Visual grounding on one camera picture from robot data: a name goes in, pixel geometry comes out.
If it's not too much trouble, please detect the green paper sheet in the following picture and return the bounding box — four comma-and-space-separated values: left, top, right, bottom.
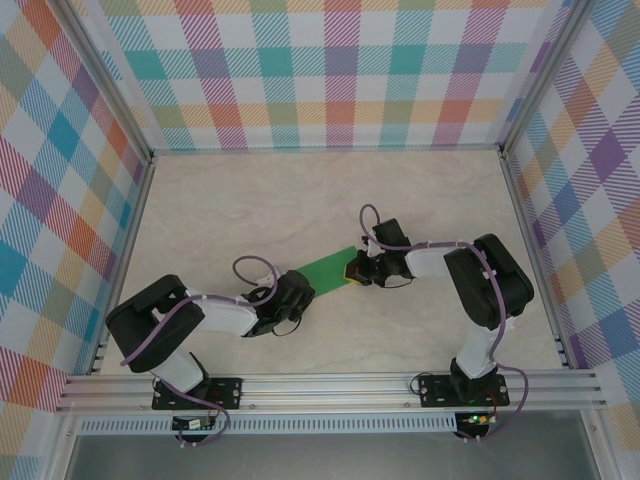
294, 245, 362, 296

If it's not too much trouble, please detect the grey metal shelf panel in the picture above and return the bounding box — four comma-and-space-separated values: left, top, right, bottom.
64, 430, 601, 480

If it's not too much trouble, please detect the thin black right gripper cable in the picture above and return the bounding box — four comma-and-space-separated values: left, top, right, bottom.
374, 273, 417, 291

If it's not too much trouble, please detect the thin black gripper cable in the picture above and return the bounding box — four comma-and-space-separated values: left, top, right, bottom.
272, 317, 303, 339
374, 273, 417, 291

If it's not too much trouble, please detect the thin black left gripper cable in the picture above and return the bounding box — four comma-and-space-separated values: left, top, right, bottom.
272, 317, 303, 339

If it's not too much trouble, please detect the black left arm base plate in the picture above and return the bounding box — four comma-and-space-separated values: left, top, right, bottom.
151, 377, 245, 412

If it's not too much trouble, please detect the aluminium long mounting rail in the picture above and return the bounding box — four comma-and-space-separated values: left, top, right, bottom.
54, 369, 607, 414

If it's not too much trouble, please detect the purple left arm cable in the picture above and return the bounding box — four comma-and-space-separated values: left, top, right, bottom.
119, 254, 282, 449

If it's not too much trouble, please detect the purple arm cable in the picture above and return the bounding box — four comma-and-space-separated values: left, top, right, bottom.
119, 254, 282, 449
359, 203, 530, 444

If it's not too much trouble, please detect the perforated white cable tray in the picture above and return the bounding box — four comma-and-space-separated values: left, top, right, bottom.
78, 412, 459, 435

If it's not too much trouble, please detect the aluminium thin wall-base rail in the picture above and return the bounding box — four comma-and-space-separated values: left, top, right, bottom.
148, 143, 505, 157

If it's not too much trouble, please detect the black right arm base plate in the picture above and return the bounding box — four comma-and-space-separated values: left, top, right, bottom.
417, 373, 510, 409

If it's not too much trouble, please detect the aluminium right side rail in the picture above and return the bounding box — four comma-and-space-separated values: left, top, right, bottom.
499, 149, 574, 371

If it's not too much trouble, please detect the aluminium left side rail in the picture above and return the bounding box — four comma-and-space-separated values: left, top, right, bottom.
88, 154, 156, 376

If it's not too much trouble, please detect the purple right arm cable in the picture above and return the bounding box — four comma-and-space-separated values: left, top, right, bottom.
359, 203, 530, 444

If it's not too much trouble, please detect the aluminium right corner post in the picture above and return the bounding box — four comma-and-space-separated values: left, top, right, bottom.
498, 0, 589, 154

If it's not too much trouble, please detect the aluminium corner post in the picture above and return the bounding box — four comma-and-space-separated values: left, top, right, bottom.
59, 0, 154, 164
498, 0, 589, 154

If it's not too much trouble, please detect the aluminium left corner post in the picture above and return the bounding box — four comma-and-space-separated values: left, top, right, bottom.
59, 0, 154, 164

